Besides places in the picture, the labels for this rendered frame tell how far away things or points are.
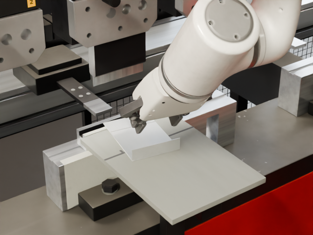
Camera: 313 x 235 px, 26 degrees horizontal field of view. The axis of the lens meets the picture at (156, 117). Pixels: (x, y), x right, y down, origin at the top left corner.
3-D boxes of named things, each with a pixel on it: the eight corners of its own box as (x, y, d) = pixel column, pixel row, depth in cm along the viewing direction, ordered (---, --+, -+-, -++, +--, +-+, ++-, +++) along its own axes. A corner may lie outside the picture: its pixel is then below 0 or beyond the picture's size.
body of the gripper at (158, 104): (213, 44, 95) (188, 77, 105) (145, 55, 91) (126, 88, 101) (230, 92, 93) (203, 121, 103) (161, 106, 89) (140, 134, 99)
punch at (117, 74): (96, 88, 113) (93, 36, 108) (90, 84, 114) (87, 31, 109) (146, 73, 118) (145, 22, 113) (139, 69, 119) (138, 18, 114)
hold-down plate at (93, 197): (93, 222, 115) (92, 208, 113) (78, 206, 119) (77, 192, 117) (229, 164, 130) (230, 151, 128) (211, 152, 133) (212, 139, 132)
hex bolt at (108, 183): (107, 196, 116) (106, 189, 115) (98, 189, 118) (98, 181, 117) (120, 191, 117) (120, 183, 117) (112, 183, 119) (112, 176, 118)
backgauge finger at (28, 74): (75, 129, 120) (73, 105, 117) (12, 75, 138) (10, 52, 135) (132, 110, 125) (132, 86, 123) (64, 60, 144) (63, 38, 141)
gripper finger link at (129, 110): (167, 86, 96) (170, 98, 102) (115, 103, 96) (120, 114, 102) (169, 94, 96) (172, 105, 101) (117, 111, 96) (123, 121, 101)
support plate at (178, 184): (172, 225, 96) (172, 220, 96) (80, 143, 115) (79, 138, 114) (265, 182, 105) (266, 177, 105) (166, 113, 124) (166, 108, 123)
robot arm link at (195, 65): (214, 32, 93) (153, 45, 90) (252, -20, 81) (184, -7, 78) (237, 87, 91) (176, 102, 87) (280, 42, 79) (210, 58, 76)
